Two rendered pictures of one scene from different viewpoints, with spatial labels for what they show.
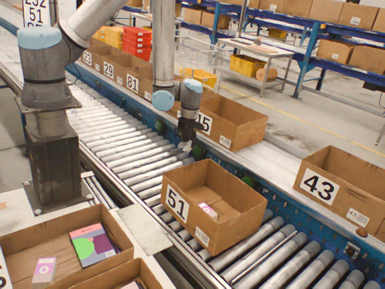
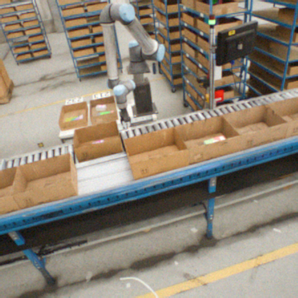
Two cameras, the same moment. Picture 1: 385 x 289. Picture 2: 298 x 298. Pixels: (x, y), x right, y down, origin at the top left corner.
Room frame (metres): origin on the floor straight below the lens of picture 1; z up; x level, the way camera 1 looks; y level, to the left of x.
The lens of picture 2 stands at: (2.60, -1.40, 2.17)
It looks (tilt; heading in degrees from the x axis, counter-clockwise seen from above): 38 degrees down; 127
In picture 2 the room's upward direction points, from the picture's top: 9 degrees counter-clockwise
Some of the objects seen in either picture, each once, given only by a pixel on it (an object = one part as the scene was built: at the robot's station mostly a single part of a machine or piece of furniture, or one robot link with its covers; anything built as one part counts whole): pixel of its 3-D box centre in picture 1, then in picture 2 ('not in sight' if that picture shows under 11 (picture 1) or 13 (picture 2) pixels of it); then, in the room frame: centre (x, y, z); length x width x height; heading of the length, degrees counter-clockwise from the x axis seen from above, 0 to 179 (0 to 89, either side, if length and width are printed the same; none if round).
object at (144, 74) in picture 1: (154, 83); (253, 128); (2.30, 0.36, 0.97); 0.39 x 0.29 x 0.17; 46
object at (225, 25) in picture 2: not in sight; (216, 24); (1.57, 1.58, 1.39); 0.40 x 0.30 x 0.10; 134
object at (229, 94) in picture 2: not in sight; (215, 89); (1.57, 1.58, 0.59); 0.40 x 0.30 x 0.10; 133
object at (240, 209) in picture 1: (210, 201); (98, 141); (1.11, -0.12, 0.83); 0.39 x 0.29 x 0.17; 42
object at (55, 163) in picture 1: (55, 162); (142, 96); (1.12, 0.60, 0.91); 0.26 x 0.26 x 0.33; 40
